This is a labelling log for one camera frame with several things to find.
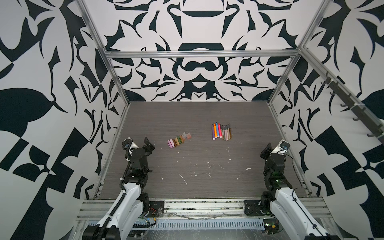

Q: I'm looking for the blue highlighter pen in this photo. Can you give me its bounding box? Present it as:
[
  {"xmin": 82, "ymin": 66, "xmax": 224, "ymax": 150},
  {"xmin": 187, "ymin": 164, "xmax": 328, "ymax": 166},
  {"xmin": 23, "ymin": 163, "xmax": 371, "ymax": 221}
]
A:
[{"xmin": 216, "ymin": 122, "xmax": 221, "ymax": 138}]

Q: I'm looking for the orange highlighter pen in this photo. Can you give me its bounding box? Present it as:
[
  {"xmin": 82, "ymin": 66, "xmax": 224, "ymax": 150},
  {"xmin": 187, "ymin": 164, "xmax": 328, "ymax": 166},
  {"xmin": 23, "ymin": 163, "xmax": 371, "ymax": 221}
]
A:
[{"xmin": 214, "ymin": 123, "xmax": 218, "ymax": 139}]

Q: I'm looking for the purple marker pen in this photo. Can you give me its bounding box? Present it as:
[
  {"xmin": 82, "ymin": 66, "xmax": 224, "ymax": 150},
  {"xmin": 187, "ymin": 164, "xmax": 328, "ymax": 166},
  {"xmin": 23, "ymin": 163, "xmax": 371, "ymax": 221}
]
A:
[{"xmin": 211, "ymin": 125, "xmax": 216, "ymax": 140}]

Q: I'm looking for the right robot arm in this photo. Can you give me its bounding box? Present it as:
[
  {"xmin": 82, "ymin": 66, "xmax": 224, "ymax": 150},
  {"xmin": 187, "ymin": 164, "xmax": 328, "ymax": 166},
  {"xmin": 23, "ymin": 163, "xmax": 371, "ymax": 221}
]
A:
[{"xmin": 259, "ymin": 140, "xmax": 339, "ymax": 240}]

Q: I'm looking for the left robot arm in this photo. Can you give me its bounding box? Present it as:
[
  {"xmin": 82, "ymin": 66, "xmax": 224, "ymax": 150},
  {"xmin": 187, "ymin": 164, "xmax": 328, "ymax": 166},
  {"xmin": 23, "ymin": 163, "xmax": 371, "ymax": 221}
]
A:
[{"xmin": 82, "ymin": 137, "xmax": 155, "ymax": 240}]

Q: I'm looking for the green circuit board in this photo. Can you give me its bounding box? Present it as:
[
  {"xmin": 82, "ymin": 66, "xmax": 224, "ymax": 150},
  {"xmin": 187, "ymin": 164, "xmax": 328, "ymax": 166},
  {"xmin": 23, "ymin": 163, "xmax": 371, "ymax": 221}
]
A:
[{"xmin": 263, "ymin": 218, "xmax": 284, "ymax": 235}]

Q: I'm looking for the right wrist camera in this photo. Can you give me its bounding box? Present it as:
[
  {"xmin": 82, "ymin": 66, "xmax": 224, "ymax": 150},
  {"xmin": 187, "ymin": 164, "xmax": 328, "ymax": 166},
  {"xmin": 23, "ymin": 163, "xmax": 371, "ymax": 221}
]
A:
[{"xmin": 277, "ymin": 140, "xmax": 291, "ymax": 155}]

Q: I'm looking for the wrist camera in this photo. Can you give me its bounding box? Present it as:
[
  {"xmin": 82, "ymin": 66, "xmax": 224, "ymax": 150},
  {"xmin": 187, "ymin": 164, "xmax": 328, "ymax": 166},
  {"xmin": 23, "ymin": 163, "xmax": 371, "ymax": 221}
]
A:
[
  {"xmin": 122, "ymin": 137, "xmax": 139, "ymax": 152},
  {"xmin": 277, "ymin": 140, "xmax": 291, "ymax": 155}
]

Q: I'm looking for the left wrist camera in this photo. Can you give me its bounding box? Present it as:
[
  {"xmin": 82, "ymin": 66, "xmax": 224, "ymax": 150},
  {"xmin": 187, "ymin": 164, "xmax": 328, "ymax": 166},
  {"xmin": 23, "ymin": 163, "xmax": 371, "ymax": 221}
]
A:
[{"xmin": 122, "ymin": 137, "xmax": 139, "ymax": 152}]

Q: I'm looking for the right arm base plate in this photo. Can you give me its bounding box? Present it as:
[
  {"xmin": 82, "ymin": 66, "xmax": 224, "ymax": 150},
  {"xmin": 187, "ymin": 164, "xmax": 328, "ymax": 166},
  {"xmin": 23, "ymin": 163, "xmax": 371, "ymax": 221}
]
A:
[{"xmin": 244, "ymin": 200, "xmax": 273, "ymax": 217}]

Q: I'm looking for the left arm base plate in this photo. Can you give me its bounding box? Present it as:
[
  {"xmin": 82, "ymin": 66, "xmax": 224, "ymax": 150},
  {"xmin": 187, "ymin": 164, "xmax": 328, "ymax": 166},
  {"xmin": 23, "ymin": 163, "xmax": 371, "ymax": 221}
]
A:
[{"xmin": 146, "ymin": 201, "xmax": 165, "ymax": 218}]

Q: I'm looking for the aluminium front rail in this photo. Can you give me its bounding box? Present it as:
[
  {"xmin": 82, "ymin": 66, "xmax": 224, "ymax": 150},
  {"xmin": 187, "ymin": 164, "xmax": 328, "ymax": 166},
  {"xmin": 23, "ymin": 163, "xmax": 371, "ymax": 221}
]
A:
[{"xmin": 77, "ymin": 198, "xmax": 332, "ymax": 221}]

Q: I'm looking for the white cable duct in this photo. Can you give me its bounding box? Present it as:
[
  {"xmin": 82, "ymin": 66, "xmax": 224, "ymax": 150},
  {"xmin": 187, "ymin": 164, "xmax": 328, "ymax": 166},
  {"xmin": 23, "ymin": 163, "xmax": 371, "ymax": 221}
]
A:
[{"xmin": 132, "ymin": 219, "xmax": 265, "ymax": 231}]

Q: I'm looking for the black wall hook rack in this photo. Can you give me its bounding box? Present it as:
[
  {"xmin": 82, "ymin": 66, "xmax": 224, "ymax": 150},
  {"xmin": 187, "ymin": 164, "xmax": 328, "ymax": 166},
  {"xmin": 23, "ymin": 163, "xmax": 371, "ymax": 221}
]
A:
[{"xmin": 320, "ymin": 72, "xmax": 384, "ymax": 145}]

